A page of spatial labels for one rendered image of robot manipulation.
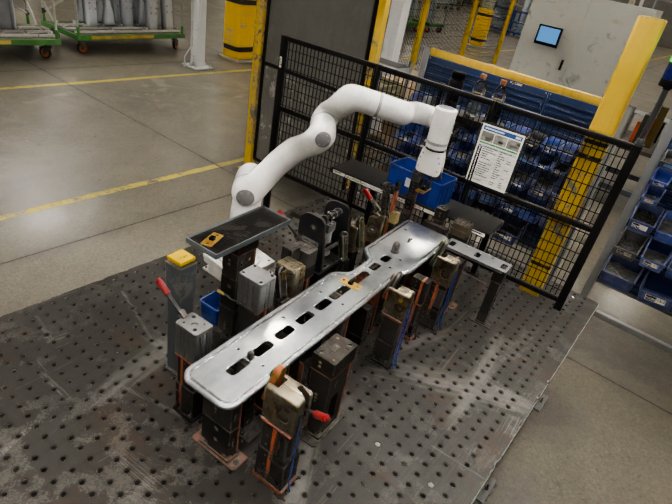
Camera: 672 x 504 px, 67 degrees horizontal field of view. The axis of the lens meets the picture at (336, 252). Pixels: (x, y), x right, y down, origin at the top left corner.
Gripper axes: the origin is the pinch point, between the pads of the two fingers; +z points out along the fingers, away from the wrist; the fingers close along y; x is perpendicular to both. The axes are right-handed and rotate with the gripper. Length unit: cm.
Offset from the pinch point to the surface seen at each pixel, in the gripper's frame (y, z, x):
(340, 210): -18.0, 9.2, -32.5
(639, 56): 50, -59, 58
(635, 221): 80, 34, 152
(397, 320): 20, 34, -43
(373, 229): -16.2, 27.7, -2.7
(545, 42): -112, -4, 640
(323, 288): -5, 27, -56
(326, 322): 6, 27, -71
